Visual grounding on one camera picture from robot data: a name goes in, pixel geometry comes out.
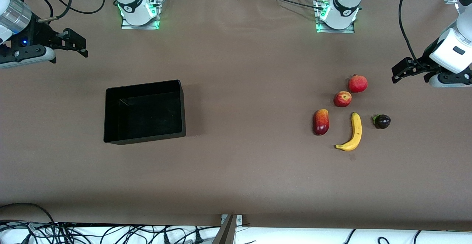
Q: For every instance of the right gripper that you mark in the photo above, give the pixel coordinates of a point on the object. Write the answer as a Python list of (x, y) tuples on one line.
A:
[(41, 33)]

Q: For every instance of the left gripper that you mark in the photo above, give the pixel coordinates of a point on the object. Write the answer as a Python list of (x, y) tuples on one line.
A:
[(419, 66)]

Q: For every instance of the red yellow apple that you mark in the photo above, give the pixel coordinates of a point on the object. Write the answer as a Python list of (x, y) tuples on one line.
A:
[(342, 99)]

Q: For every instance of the yellow banana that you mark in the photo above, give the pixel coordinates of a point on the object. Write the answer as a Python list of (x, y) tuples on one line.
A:
[(356, 131)]

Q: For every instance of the black plastic box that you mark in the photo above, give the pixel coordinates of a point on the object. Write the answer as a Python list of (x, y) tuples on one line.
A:
[(147, 114)]

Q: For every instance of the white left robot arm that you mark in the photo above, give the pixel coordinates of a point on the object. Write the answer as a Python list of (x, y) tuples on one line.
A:
[(346, 0)]

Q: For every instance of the red pomegranate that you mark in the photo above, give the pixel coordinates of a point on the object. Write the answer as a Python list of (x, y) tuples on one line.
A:
[(358, 83)]

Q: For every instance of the small dark purple eggplant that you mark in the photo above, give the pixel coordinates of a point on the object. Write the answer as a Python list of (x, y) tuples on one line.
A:
[(382, 121)]

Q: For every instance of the red yellow mango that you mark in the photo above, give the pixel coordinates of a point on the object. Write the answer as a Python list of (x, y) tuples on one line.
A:
[(320, 122)]

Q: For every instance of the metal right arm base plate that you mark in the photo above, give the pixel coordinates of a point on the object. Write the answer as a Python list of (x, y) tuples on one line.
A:
[(127, 26)]

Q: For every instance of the metal bracket with dark post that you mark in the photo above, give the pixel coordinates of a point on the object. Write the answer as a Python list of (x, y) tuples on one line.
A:
[(228, 233)]

